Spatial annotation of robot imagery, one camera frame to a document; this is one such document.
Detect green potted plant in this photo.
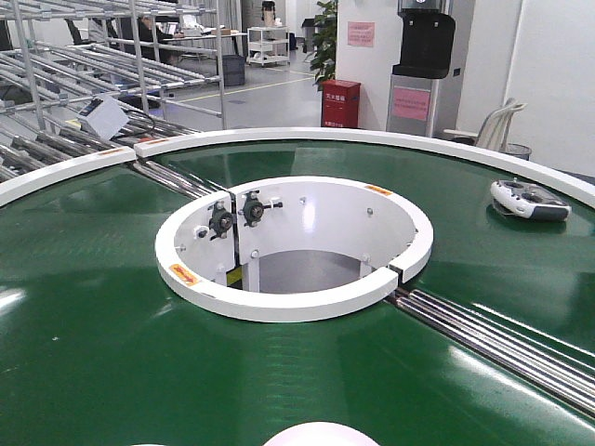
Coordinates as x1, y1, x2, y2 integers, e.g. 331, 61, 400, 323
306, 0, 338, 91

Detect white utility cart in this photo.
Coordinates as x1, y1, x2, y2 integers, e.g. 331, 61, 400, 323
246, 26, 290, 67

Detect red fire extinguisher box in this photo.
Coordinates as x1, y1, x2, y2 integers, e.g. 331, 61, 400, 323
321, 79, 361, 128

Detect steel conveyor rollers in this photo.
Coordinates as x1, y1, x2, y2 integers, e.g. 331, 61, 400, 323
385, 288, 594, 418

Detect white plastic chair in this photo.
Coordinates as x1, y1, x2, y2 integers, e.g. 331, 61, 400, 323
443, 98, 527, 152

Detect white inner conveyor ring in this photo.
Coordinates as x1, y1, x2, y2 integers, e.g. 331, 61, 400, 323
154, 175, 435, 324

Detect black water dispenser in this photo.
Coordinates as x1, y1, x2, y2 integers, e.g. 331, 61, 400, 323
386, 1, 456, 138

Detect metal roller rack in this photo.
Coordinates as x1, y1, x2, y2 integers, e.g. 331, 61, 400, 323
1, 1, 224, 185

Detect white grey remote controller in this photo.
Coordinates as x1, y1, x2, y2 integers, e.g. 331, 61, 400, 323
490, 179, 572, 222

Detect grey control box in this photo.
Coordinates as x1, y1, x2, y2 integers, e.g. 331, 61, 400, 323
77, 94, 129, 140

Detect green circular conveyor belt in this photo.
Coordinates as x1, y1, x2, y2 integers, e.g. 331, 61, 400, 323
1, 140, 594, 445

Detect white outer conveyor rim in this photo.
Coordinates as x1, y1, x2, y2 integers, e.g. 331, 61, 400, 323
1, 127, 594, 207

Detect pink round plate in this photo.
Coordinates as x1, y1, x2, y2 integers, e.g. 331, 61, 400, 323
264, 422, 378, 446

